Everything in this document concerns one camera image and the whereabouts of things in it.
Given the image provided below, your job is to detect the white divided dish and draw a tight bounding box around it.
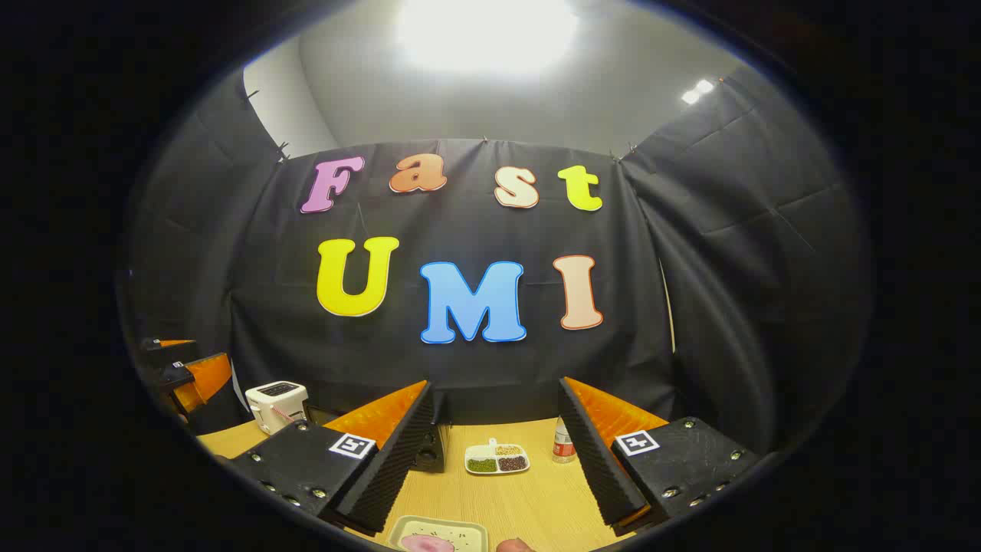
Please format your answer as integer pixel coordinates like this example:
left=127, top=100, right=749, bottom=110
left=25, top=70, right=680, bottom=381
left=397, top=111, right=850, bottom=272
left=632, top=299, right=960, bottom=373
left=464, top=438, right=530, bottom=476

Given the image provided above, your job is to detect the white toaster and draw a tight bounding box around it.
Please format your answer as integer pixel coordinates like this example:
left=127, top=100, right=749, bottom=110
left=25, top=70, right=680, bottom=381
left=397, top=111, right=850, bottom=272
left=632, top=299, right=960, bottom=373
left=245, top=381, right=310, bottom=435

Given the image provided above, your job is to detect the beige speckled plate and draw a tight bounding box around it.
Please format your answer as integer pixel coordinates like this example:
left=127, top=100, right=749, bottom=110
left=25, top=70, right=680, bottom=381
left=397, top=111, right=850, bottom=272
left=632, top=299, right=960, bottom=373
left=388, top=515, right=490, bottom=552

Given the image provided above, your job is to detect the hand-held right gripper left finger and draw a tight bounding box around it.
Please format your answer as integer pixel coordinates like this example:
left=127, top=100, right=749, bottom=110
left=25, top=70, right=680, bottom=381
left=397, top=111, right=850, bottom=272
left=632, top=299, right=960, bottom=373
left=226, top=379, right=449, bottom=536

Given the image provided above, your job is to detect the black electric oven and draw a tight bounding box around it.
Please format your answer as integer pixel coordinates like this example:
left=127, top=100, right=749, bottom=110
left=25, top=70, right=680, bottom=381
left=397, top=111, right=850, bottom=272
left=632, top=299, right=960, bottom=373
left=414, top=391, right=450, bottom=473

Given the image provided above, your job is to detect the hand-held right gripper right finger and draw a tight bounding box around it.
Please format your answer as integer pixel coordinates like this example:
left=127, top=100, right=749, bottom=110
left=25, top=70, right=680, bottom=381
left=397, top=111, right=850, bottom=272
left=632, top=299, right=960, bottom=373
left=558, top=376, right=761, bottom=537

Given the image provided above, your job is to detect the large ceiling light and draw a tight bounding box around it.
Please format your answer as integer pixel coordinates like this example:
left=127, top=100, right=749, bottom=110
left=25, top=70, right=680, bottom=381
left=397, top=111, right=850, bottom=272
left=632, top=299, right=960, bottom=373
left=395, top=0, right=581, bottom=79

